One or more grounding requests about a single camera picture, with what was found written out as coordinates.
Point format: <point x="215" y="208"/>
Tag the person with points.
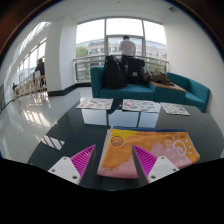
<point x="40" y="68"/>
<point x="127" y="48"/>

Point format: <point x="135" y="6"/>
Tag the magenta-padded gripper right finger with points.
<point x="160" y="168"/>

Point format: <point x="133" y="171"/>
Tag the wooden sofa table top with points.
<point x="171" y="87"/>

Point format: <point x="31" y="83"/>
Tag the teal sofa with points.
<point x="133" y="92"/>

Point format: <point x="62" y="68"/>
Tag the metal window railing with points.
<point x="88" y="59"/>

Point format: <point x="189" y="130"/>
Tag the wooden railing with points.
<point x="31" y="86"/>

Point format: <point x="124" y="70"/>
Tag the yellow orange pink cartoon towel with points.
<point x="118" y="155"/>

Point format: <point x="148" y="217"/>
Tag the large black backpack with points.
<point x="113" y="73"/>

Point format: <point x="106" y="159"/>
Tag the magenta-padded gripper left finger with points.
<point x="66" y="169"/>

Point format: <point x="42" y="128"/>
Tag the black bag with label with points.
<point x="135" y="70"/>

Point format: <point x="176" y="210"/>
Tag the brown jacket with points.
<point x="160" y="78"/>

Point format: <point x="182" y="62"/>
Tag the printed paper sheet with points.
<point x="95" y="103"/>
<point x="174" y="109"/>
<point x="140" y="105"/>

